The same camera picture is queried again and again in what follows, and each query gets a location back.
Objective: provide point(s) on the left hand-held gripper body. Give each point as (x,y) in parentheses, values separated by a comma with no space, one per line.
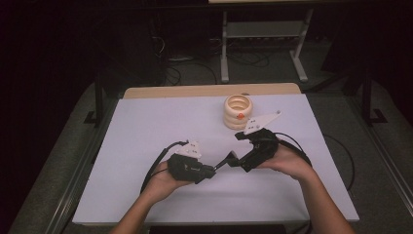
(185,169)

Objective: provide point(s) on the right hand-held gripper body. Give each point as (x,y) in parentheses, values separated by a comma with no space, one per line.
(263,148)

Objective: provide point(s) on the person's left hand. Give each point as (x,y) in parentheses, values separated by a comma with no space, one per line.
(162,182)

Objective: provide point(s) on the person's right hand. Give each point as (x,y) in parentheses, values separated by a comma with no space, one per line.
(290,162)

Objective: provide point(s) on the cream ribbed ceramic cup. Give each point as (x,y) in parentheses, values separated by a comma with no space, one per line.
(232,122)

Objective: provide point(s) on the black metal stand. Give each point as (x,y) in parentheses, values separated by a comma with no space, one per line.
(367,97)
(99,100)

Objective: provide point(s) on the white metal desk frame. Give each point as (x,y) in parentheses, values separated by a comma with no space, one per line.
(224,48)

